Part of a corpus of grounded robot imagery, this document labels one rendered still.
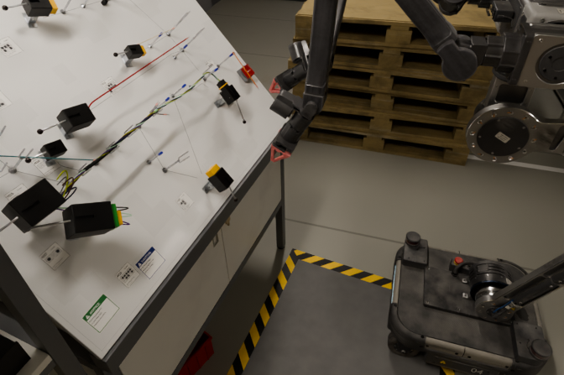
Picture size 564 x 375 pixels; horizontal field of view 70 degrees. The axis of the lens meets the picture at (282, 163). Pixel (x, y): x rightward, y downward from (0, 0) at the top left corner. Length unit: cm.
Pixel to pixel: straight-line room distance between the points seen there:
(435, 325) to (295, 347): 63
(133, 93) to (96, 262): 54
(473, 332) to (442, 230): 84
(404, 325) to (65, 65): 158
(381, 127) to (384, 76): 40
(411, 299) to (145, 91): 140
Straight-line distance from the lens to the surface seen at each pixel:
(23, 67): 131
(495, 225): 281
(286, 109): 117
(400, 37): 275
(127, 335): 118
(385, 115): 299
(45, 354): 98
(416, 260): 206
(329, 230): 250
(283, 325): 211
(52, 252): 114
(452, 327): 195
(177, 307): 144
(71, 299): 113
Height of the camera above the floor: 182
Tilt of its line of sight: 38 degrees down
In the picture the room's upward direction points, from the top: 1 degrees counter-clockwise
